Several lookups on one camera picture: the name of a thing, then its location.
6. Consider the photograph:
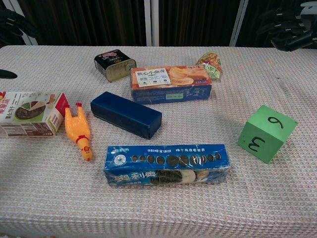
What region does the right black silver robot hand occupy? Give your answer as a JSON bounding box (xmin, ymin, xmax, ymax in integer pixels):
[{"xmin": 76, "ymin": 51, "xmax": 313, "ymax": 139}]
[{"xmin": 256, "ymin": 1, "xmax": 317, "ymax": 52}]

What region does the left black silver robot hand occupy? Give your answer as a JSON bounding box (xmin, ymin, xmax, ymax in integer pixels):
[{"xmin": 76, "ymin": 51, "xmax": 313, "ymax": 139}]
[{"xmin": 0, "ymin": 8, "xmax": 38, "ymax": 79}]

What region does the green numbered foam cube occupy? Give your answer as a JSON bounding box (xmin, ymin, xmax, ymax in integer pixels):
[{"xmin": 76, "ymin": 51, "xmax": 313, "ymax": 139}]
[{"xmin": 237, "ymin": 104, "xmax": 299, "ymax": 164}]

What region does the green snack packet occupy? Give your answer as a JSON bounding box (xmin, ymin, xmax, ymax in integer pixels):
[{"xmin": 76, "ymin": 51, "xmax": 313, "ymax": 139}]
[{"xmin": 197, "ymin": 51, "xmax": 223, "ymax": 82}]

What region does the white red green carton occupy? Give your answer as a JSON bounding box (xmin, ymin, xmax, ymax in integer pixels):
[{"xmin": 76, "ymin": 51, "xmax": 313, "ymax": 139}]
[{"xmin": 0, "ymin": 91, "xmax": 69, "ymax": 138}]

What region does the black luncheon meat can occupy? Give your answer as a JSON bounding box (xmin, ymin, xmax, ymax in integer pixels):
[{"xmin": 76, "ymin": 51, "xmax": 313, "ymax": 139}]
[{"xmin": 94, "ymin": 49, "xmax": 137, "ymax": 83}]

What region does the yellow rubber chicken toy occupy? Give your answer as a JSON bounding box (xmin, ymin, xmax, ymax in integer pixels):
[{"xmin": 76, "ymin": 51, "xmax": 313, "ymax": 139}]
[{"xmin": 64, "ymin": 102, "xmax": 94, "ymax": 162}]

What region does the orange blue cookie box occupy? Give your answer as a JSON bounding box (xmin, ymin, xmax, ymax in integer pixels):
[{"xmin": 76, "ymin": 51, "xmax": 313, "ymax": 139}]
[{"xmin": 130, "ymin": 65, "xmax": 213, "ymax": 105}]

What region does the plain dark blue box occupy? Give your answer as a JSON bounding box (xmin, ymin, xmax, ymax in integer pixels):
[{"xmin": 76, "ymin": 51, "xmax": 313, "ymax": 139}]
[{"xmin": 90, "ymin": 91, "xmax": 162, "ymax": 140}]

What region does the blue Oreo cookie box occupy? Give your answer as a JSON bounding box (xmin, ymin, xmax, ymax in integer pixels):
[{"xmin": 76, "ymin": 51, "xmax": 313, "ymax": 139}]
[{"xmin": 103, "ymin": 143, "xmax": 233, "ymax": 186}]

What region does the beige waffle tablecloth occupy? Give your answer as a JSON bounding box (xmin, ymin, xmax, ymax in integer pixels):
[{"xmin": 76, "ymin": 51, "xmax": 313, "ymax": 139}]
[{"xmin": 0, "ymin": 45, "xmax": 317, "ymax": 238}]

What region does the white slanted frame post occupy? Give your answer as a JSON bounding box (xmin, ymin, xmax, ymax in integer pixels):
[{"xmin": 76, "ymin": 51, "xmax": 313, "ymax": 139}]
[
  {"xmin": 1, "ymin": 0, "xmax": 38, "ymax": 46},
  {"xmin": 229, "ymin": 0, "xmax": 249, "ymax": 47}
]

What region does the white upright frame post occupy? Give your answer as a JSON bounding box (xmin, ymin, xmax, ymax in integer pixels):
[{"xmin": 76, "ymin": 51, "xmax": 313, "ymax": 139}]
[
  {"xmin": 144, "ymin": 0, "xmax": 152, "ymax": 47},
  {"xmin": 152, "ymin": 0, "xmax": 159, "ymax": 47}
]

